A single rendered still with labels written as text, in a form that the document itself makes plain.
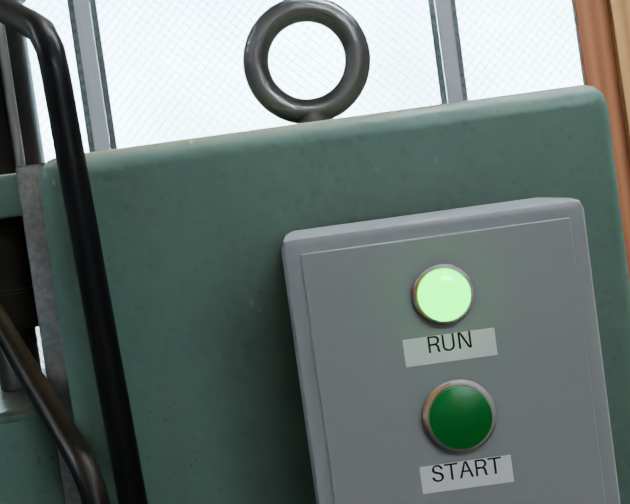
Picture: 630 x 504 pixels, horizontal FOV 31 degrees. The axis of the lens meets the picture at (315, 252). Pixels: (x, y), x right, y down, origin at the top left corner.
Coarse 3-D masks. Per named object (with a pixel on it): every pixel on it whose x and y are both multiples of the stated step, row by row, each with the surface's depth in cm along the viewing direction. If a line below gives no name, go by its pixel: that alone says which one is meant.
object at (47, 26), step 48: (0, 0) 42; (48, 48) 39; (48, 96) 39; (96, 240) 39; (96, 288) 39; (0, 336) 48; (96, 336) 39; (48, 384) 45; (48, 432) 43; (96, 480) 41
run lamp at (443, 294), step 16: (432, 272) 36; (448, 272) 36; (464, 272) 36; (416, 288) 36; (432, 288) 36; (448, 288) 36; (464, 288) 36; (416, 304) 36; (432, 304) 36; (448, 304) 36; (464, 304) 36; (432, 320) 36; (448, 320) 36
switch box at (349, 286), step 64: (320, 256) 36; (384, 256) 36; (448, 256) 36; (512, 256) 36; (576, 256) 37; (320, 320) 36; (384, 320) 37; (512, 320) 37; (576, 320) 37; (320, 384) 37; (384, 384) 37; (512, 384) 37; (576, 384) 37; (320, 448) 37; (384, 448) 37; (512, 448) 37; (576, 448) 37
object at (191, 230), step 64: (320, 128) 43; (384, 128) 42; (448, 128) 42; (512, 128) 42; (576, 128) 42; (128, 192) 42; (192, 192) 42; (256, 192) 42; (320, 192) 42; (384, 192) 42; (448, 192) 42; (512, 192) 43; (576, 192) 43; (64, 256) 42; (128, 256) 42; (192, 256) 42; (256, 256) 43; (64, 320) 43; (128, 320) 43; (192, 320) 43; (256, 320) 43; (128, 384) 43; (192, 384) 43; (256, 384) 43; (192, 448) 43; (256, 448) 43
